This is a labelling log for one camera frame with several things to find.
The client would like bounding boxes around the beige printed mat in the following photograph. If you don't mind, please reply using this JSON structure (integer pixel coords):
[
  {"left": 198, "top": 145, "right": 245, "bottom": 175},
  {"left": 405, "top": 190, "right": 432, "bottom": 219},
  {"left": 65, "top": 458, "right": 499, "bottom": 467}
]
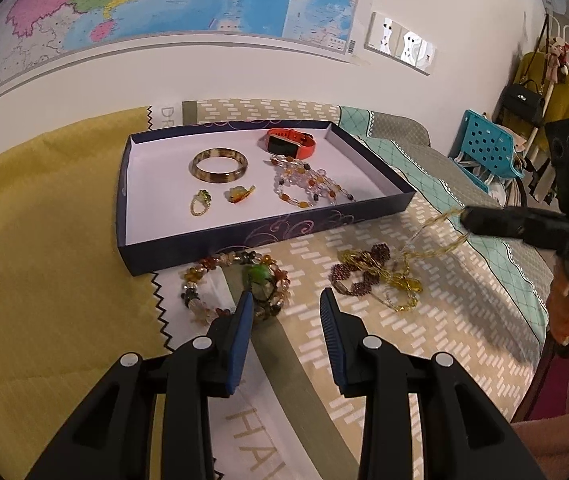
[{"left": 147, "top": 99, "right": 548, "bottom": 480}]

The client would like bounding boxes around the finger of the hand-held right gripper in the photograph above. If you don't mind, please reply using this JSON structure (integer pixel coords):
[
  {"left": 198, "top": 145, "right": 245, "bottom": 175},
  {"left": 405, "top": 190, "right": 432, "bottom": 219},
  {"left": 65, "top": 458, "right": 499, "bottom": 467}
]
[
  {"left": 461, "top": 205, "right": 569, "bottom": 231},
  {"left": 463, "top": 222, "right": 569, "bottom": 252}
]

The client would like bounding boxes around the black handbag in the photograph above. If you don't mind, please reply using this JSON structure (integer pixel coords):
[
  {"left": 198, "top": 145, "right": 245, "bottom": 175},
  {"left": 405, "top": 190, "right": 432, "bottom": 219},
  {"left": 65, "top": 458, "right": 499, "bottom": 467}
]
[{"left": 502, "top": 79, "right": 548, "bottom": 126}]

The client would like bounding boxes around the clear crystal bead bracelet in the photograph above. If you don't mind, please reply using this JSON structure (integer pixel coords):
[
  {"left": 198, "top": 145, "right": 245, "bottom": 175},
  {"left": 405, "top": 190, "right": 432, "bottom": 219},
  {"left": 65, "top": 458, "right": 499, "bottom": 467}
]
[{"left": 270, "top": 156, "right": 360, "bottom": 209}]

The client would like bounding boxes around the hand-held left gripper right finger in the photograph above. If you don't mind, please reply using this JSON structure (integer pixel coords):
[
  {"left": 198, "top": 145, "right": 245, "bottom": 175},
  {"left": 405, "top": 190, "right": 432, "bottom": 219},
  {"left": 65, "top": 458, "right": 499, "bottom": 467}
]
[{"left": 319, "top": 287, "right": 548, "bottom": 480}]

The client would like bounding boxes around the amber flower bead bracelet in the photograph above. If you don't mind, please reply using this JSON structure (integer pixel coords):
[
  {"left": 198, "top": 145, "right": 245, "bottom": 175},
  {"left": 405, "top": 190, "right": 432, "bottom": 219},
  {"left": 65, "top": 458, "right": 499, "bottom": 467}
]
[{"left": 180, "top": 250, "right": 291, "bottom": 318}]

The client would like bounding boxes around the small green gem ring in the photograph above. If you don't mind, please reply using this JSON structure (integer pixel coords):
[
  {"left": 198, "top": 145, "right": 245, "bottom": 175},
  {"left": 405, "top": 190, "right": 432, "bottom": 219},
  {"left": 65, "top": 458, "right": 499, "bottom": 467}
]
[{"left": 189, "top": 189, "right": 212, "bottom": 217}]

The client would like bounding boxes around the orange leaf pendant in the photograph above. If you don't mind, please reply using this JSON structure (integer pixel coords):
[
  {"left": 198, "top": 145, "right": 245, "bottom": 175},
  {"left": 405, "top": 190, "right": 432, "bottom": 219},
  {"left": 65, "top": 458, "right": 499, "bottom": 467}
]
[{"left": 224, "top": 185, "right": 256, "bottom": 204}]

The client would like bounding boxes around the orange smart band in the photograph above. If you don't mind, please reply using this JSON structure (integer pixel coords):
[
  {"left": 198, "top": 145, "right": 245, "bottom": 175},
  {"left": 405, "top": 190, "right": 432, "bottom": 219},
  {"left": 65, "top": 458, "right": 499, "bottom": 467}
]
[{"left": 264, "top": 128, "right": 318, "bottom": 159}]

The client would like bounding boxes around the tortoiseshell bangle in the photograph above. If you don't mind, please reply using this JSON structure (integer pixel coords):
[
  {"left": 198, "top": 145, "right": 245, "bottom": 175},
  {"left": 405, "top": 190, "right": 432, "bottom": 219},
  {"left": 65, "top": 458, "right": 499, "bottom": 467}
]
[{"left": 189, "top": 147, "right": 249, "bottom": 184}]

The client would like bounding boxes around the white wall socket panel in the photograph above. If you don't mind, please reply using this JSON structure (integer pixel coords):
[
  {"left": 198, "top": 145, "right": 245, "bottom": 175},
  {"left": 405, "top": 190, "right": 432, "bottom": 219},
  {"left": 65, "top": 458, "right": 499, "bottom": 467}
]
[{"left": 366, "top": 11, "right": 438, "bottom": 77}]

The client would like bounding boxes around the dark blue shallow box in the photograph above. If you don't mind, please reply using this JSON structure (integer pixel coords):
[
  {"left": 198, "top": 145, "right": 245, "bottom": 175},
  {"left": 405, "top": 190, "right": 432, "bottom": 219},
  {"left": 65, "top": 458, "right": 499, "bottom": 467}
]
[{"left": 116, "top": 119, "right": 417, "bottom": 277}]

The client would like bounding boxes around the yellow cloth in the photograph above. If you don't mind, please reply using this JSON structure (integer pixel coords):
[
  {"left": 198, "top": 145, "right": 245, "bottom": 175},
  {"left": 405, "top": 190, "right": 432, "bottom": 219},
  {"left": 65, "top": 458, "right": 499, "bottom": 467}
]
[{"left": 0, "top": 106, "right": 175, "bottom": 461}]

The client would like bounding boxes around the white coat rack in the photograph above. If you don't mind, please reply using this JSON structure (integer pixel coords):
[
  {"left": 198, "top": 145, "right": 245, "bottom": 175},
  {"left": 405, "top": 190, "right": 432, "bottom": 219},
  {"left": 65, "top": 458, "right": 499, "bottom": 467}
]
[{"left": 515, "top": 10, "right": 569, "bottom": 161}]

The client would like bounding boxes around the green stone ring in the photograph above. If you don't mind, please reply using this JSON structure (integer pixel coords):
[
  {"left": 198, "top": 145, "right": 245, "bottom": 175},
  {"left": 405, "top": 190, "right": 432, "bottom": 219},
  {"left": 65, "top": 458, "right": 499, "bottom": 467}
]
[{"left": 242, "top": 264, "right": 275, "bottom": 301}]

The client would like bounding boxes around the blue plastic chair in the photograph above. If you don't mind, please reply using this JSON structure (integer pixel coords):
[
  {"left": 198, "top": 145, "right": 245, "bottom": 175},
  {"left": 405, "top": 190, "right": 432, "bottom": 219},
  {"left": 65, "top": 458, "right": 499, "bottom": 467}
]
[{"left": 452, "top": 109, "right": 525, "bottom": 193}]

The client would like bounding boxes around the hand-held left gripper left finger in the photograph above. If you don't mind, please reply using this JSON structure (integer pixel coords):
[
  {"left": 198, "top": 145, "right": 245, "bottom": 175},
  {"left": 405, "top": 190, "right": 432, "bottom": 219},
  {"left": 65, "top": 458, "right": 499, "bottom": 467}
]
[{"left": 24, "top": 290, "right": 255, "bottom": 480}]

